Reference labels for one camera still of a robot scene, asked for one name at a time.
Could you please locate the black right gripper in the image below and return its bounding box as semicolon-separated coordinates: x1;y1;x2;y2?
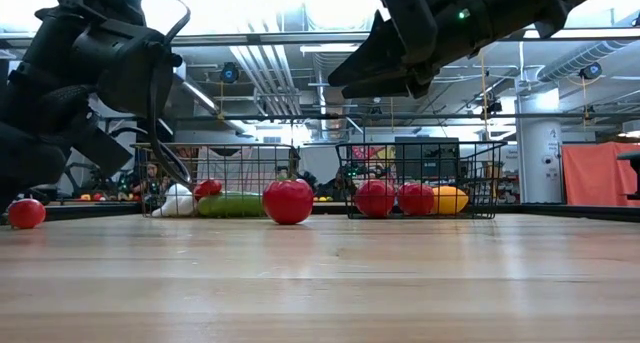
327;0;501;100

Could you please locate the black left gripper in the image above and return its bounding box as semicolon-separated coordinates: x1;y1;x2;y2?
69;17;184;178

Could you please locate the white plastic garlic bulb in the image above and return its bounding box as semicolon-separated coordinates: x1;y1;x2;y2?
150;183;198;219

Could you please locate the long red plastic pepper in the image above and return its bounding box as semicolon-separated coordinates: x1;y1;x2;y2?
193;178;224;202

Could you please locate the green plastic cucumber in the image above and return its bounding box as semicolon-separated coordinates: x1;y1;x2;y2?
196;191;267;219

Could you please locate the red plastic tomato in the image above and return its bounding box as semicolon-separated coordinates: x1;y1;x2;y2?
396;182;437;217
261;175;315;226
353;178;398;220

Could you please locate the orange plastic citrus fruit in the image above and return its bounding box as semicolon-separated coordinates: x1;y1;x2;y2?
431;184;471;216

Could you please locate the person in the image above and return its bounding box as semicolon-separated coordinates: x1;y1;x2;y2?
141;161;169;210

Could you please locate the small red cherry tomato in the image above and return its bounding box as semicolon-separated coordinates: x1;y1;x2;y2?
6;198;48;230

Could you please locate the black monitor screen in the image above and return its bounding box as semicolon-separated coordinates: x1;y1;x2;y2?
393;135;461;182

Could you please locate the white round column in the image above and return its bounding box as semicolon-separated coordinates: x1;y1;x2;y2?
514;88;565;205

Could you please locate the orange partition cloth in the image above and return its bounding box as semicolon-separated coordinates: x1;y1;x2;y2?
561;141;640;208

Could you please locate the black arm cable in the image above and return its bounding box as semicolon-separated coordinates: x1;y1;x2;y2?
142;0;193;187

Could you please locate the black wire basket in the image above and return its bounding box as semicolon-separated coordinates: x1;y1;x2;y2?
335;140;507;221

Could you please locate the gold wire basket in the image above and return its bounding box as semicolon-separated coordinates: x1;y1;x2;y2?
133;141;302;219

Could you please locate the black hanging camera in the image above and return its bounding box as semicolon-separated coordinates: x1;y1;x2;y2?
578;61;604;81
218;61;242;85

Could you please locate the silver ventilation duct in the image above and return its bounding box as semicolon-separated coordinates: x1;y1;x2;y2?
536;38;632;83

